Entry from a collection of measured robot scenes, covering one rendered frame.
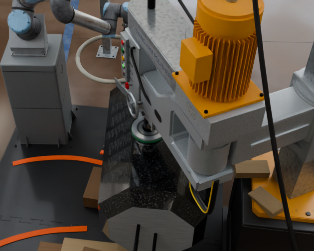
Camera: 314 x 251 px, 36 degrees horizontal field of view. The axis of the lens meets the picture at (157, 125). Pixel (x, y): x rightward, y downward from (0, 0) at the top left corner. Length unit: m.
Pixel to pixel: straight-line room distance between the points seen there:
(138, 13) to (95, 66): 2.54
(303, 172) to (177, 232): 0.79
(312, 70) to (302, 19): 3.53
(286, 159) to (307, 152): 0.27
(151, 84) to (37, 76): 1.39
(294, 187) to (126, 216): 0.95
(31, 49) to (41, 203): 1.15
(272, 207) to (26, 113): 2.08
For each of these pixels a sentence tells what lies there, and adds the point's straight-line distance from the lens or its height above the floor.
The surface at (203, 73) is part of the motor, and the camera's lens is 1.72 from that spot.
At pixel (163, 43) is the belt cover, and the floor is 1.74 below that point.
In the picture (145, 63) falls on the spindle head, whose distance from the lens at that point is 2.47.
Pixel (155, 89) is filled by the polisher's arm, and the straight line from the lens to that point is 2.38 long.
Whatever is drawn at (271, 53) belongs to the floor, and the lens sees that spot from 5.22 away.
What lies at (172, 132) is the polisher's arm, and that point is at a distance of 2.32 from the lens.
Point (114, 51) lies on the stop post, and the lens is 5.04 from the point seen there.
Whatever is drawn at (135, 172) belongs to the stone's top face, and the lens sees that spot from 2.75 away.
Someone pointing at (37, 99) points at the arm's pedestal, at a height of 0.51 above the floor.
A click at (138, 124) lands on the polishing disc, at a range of 2.97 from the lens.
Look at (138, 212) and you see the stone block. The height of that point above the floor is 0.76.
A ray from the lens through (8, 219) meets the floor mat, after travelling 3.72.
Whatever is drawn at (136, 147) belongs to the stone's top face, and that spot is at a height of 0.87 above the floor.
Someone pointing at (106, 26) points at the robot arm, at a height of 1.22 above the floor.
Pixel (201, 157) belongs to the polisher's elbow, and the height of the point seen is 1.41.
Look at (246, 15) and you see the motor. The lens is 1.65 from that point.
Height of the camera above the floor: 3.00
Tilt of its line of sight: 45 degrees down
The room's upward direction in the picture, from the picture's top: 2 degrees clockwise
